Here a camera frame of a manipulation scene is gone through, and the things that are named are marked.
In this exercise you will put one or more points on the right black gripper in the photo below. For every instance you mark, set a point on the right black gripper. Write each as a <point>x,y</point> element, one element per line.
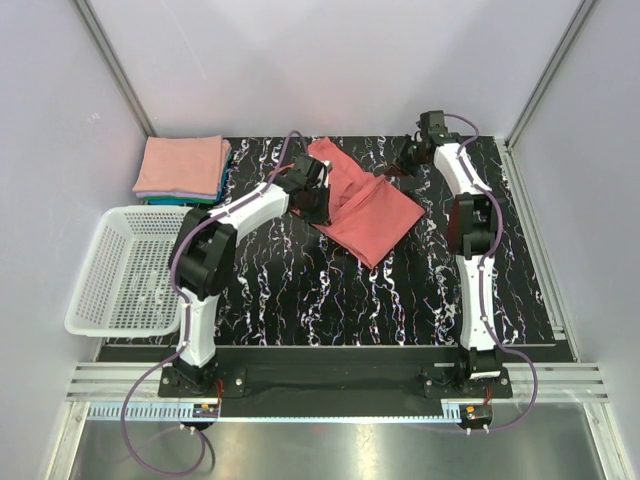
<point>405,169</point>

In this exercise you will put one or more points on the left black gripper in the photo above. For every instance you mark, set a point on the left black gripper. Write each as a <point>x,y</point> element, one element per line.
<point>323,215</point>

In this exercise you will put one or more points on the red t shirt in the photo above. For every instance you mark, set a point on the red t shirt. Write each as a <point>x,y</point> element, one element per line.
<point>368,215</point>

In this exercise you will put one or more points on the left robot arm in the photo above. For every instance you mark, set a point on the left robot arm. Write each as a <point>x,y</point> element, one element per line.
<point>201,264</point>

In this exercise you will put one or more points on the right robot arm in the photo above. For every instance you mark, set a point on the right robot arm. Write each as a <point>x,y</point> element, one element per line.
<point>474,232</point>

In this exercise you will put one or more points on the folded lilac t shirt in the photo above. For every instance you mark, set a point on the folded lilac t shirt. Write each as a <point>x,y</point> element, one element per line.
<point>176,194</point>

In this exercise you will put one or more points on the folded pink t shirt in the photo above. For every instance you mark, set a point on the folded pink t shirt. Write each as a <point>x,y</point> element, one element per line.
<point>183,165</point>

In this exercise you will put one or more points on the white plastic basket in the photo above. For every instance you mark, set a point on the white plastic basket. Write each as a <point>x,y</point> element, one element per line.
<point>124,289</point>

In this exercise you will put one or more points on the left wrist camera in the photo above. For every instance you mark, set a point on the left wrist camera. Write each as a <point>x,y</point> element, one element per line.
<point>326,169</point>

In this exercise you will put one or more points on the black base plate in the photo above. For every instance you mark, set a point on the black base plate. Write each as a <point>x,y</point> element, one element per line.
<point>361,374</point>

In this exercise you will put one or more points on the white slotted cable duct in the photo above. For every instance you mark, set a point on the white slotted cable duct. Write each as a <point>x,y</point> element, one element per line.
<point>287,410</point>

